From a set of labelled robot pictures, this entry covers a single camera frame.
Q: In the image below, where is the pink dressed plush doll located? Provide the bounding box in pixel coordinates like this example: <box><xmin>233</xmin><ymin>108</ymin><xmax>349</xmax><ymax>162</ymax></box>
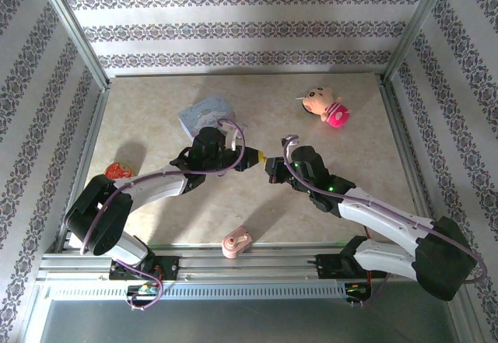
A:
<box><xmin>296</xmin><ymin>86</ymin><xmax>353</xmax><ymax>129</ymax></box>

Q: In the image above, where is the pink plastic toy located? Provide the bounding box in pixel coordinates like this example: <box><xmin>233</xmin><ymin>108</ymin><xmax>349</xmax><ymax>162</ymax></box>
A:
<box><xmin>220</xmin><ymin>226</ymin><xmax>254</xmax><ymax>260</ymax></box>

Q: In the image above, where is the red round patterned disc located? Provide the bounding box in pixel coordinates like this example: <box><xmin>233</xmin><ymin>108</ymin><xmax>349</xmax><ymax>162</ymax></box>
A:
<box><xmin>103</xmin><ymin>161</ymin><xmax>135</xmax><ymax>181</ymax></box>

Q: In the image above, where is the grey sheet metal panel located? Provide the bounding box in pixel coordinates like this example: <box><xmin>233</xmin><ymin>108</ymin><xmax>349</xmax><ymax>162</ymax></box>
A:
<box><xmin>37</xmin><ymin>298</ymin><xmax>458</xmax><ymax>343</ymax></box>

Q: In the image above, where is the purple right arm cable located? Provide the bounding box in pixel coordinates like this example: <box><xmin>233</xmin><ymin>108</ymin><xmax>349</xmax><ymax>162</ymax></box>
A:
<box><xmin>280</xmin><ymin>135</ymin><xmax>489</xmax><ymax>311</ymax></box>

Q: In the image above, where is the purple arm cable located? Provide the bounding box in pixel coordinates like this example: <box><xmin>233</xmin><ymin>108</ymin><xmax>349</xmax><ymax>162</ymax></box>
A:
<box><xmin>280</xmin><ymin>135</ymin><xmax>489</xmax><ymax>311</ymax></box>
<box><xmin>79</xmin><ymin>118</ymin><xmax>247</xmax><ymax>312</ymax></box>

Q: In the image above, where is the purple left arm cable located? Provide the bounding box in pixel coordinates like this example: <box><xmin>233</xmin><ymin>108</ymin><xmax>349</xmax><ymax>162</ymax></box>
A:
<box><xmin>79</xmin><ymin>118</ymin><xmax>247</xmax><ymax>312</ymax></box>

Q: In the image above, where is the thin aluminium table edge rail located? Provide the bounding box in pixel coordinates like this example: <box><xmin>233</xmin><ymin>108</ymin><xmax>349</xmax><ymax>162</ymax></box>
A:
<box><xmin>108</xmin><ymin>71</ymin><xmax>386</xmax><ymax>81</ymax></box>

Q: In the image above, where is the aluminium double base rail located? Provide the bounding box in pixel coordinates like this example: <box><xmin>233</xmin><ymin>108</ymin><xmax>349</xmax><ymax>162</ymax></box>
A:
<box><xmin>38</xmin><ymin>241</ymin><xmax>462</xmax><ymax>284</ymax></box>

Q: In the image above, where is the aluminium side rail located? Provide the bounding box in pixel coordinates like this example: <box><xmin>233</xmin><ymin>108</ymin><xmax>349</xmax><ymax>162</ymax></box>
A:
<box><xmin>377</xmin><ymin>78</ymin><xmax>437</xmax><ymax>228</ymax></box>
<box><xmin>54</xmin><ymin>86</ymin><xmax>112</xmax><ymax>253</ymax></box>

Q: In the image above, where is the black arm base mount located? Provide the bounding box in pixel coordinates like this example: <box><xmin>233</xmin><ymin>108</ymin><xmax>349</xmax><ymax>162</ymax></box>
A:
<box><xmin>108</xmin><ymin>255</ymin><xmax>181</xmax><ymax>282</ymax></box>
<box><xmin>315</xmin><ymin>253</ymin><xmax>353</xmax><ymax>280</ymax></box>

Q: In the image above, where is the slotted grey cable duct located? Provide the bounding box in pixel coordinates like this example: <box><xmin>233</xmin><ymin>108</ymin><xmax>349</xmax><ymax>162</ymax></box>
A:
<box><xmin>45</xmin><ymin>282</ymin><xmax>351</xmax><ymax>302</ymax></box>

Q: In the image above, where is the small wired circuit board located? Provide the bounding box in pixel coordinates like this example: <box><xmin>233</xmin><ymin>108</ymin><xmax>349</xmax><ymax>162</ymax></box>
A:
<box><xmin>345</xmin><ymin>283</ymin><xmax>371</xmax><ymax>298</ymax></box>
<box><xmin>127</xmin><ymin>283</ymin><xmax>161</xmax><ymax>298</ymax></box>

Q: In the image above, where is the aluminium frame post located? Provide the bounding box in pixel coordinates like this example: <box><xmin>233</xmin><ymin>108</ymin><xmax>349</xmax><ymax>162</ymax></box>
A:
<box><xmin>381</xmin><ymin>0</ymin><xmax>462</xmax><ymax>86</ymax></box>
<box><xmin>31</xmin><ymin>0</ymin><xmax>113</xmax><ymax>92</ymax></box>

